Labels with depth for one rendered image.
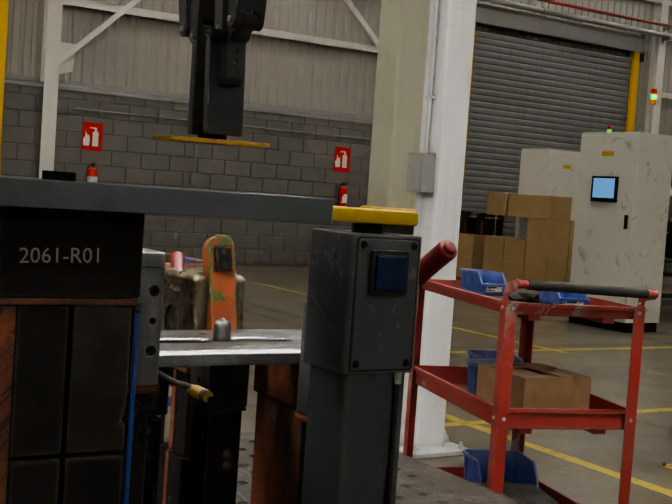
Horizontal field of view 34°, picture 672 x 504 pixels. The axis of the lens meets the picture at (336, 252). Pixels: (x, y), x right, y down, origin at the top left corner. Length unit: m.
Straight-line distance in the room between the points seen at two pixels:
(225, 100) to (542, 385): 2.52
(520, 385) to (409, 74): 5.30
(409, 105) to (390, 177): 0.57
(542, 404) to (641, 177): 8.04
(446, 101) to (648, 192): 6.41
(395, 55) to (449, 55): 3.23
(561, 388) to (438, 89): 2.13
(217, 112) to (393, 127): 7.41
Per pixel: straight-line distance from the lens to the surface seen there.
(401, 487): 1.82
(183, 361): 1.10
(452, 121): 5.06
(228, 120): 0.81
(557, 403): 3.29
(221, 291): 1.35
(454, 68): 5.08
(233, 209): 0.75
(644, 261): 11.30
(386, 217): 0.87
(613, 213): 11.31
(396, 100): 8.22
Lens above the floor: 1.17
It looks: 3 degrees down
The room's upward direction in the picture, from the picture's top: 4 degrees clockwise
